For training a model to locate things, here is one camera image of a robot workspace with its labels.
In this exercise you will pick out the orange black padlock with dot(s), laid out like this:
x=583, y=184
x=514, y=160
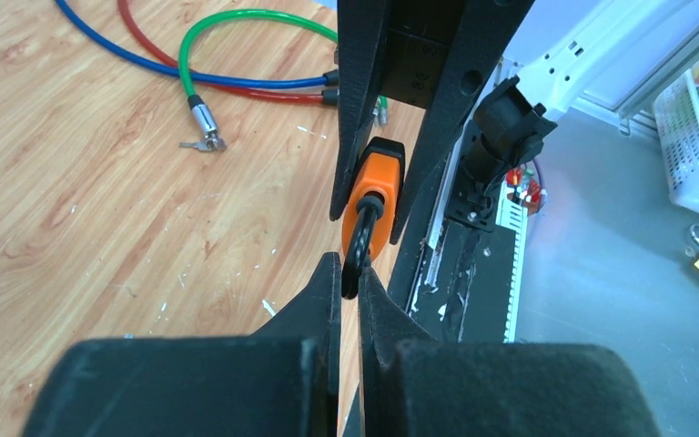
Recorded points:
x=370, y=212

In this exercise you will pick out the green cable lock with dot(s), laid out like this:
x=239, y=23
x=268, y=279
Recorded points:
x=258, y=53

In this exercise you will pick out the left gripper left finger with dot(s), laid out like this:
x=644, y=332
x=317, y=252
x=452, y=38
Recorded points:
x=281, y=380

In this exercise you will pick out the white plastic basket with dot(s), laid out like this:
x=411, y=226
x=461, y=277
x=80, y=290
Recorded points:
x=696, y=151

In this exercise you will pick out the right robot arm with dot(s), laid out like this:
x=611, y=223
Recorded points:
x=560, y=49

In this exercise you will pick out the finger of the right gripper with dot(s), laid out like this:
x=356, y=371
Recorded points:
x=441, y=56
x=362, y=29

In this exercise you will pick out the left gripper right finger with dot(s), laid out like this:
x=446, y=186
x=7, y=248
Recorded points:
x=413, y=385

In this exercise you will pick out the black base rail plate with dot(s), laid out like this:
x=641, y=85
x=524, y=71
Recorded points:
x=464, y=287

